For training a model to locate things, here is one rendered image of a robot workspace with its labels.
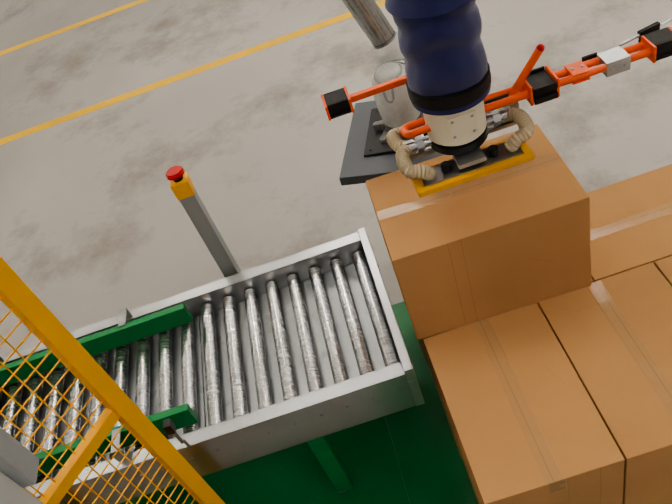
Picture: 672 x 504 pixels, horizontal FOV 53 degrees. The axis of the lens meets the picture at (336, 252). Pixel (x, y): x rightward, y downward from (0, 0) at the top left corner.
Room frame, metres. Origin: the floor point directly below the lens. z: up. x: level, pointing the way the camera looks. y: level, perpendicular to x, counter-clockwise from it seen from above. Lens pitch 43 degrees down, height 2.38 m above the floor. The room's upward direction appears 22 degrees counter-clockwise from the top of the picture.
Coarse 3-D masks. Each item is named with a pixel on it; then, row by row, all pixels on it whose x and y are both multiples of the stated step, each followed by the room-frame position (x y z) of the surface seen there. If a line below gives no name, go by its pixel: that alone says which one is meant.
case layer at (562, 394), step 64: (640, 192) 1.64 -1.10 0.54; (640, 256) 1.37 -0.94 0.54; (512, 320) 1.33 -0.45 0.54; (576, 320) 1.24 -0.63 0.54; (640, 320) 1.15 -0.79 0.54; (448, 384) 1.19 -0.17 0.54; (512, 384) 1.11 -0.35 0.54; (576, 384) 1.03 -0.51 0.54; (640, 384) 0.95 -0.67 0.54; (512, 448) 0.92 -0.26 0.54; (576, 448) 0.85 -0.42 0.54; (640, 448) 0.78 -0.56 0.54
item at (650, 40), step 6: (660, 30) 1.54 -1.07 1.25; (666, 30) 1.53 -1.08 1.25; (642, 36) 1.54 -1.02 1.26; (648, 36) 1.53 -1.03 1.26; (654, 36) 1.52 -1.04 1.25; (660, 36) 1.51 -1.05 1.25; (666, 36) 1.50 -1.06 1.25; (648, 42) 1.51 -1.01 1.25; (654, 42) 1.49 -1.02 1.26; (660, 42) 1.48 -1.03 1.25; (666, 42) 1.48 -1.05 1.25; (654, 48) 1.47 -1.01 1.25; (660, 48) 1.48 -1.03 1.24; (666, 48) 1.48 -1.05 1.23; (654, 54) 1.47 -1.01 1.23; (660, 54) 1.48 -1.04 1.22; (666, 54) 1.48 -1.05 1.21; (654, 60) 1.47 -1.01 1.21
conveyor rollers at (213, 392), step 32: (352, 256) 1.89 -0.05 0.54; (320, 288) 1.79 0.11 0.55; (224, 320) 1.83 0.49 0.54; (256, 320) 1.76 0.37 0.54; (320, 320) 1.64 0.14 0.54; (352, 320) 1.58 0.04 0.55; (384, 320) 1.53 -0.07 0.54; (128, 352) 1.88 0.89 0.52; (160, 352) 1.79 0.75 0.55; (192, 352) 1.74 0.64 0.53; (256, 352) 1.61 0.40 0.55; (288, 352) 1.56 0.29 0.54; (384, 352) 1.40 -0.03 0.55; (32, 384) 1.88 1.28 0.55; (160, 384) 1.64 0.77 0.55; (192, 384) 1.59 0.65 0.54; (256, 384) 1.48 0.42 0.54; (288, 384) 1.42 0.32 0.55; (320, 384) 1.38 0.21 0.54; (96, 416) 1.61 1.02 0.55; (32, 448) 1.60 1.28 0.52
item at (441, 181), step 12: (492, 156) 1.45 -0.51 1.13; (504, 156) 1.43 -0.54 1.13; (516, 156) 1.42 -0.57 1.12; (528, 156) 1.40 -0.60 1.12; (444, 168) 1.46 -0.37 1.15; (456, 168) 1.46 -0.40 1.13; (468, 168) 1.44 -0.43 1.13; (480, 168) 1.43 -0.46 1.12; (492, 168) 1.41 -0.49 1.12; (504, 168) 1.41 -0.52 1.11; (420, 180) 1.48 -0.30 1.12; (432, 180) 1.45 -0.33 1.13; (444, 180) 1.44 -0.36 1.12; (456, 180) 1.42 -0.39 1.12; (468, 180) 1.42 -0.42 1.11; (420, 192) 1.43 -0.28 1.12; (432, 192) 1.43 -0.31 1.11
